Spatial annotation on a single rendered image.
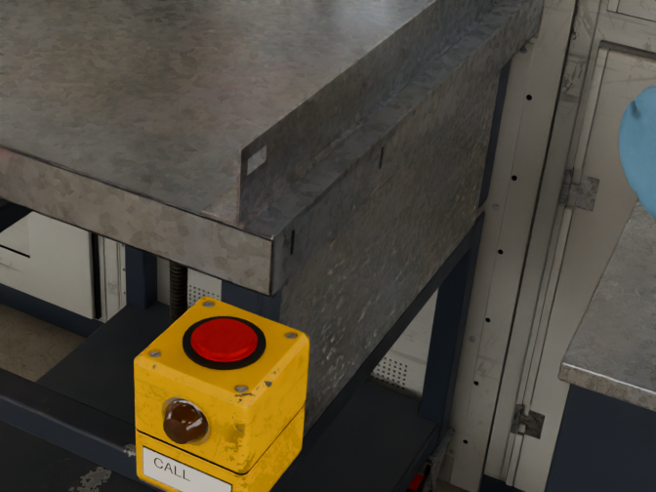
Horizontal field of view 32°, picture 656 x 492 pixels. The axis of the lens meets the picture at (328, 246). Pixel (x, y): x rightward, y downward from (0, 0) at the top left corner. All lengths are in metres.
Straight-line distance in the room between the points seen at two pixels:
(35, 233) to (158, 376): 1.42
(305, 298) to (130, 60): 0.31
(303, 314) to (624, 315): 0.29
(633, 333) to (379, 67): 0.33
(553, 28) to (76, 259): 0.97
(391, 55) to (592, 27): 0.42
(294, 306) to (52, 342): 1.18
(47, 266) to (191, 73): 1.01
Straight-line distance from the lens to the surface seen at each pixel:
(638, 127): 0.85
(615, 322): 1.02
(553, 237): 1.59
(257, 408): 0.66
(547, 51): 1.49
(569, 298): 1.61
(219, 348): 0.68
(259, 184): 0.91
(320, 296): 1.08
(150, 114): 1.06
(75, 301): 2.11
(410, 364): 1.80
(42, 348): 2.15
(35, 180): 1.01
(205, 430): 0.68
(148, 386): 0.69
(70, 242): 2.04
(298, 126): 0.94
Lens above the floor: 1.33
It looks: 33 degrees down
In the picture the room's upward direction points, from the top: 5 degrees clockwise
